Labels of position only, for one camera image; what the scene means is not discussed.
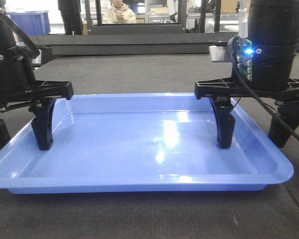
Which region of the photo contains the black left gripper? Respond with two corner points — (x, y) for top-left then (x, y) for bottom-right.
(0, 0), (74, 150)

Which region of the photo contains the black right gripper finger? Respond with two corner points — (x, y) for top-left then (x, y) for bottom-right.
(209, 96), (236, 149)

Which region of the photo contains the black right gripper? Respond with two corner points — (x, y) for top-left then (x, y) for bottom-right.
(194, 0), (299, 148)

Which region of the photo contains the blue plastic tray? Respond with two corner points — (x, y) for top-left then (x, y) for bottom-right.
(0, 93), (294, 194)

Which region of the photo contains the green circuit board with LED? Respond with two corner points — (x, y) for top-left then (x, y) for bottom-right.
(236, 36), (254, 81)

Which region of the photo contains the black raised table edge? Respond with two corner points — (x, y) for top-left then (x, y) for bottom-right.
(29, 32), (236, 56)

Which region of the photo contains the white background table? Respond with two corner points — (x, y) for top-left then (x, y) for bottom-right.
(205, 20), (239, 33)

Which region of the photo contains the blue bin on side table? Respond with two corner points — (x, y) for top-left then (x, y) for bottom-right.
(7, 10), (51, 35)

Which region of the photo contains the standing person in black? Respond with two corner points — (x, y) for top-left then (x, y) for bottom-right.
(58, 0), (83, 35)

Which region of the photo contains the seated person in beige hoodie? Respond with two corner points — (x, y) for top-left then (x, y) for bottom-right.
(103, 0), (137, 24)

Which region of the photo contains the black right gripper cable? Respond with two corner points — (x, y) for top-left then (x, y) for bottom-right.
(230, 37), (299, 217)

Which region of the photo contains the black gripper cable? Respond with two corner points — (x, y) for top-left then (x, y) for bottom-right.
(0, 7), (41, 59)
(230, 37), (299, 217)

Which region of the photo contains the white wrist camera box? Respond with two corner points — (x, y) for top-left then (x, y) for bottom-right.
(209, 41), (233, 63)

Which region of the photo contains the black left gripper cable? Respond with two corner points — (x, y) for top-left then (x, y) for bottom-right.
(0, 7), (41, 59)

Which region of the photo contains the black metal frame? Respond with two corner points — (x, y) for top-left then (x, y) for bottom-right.
(85, 0), (187, 35)

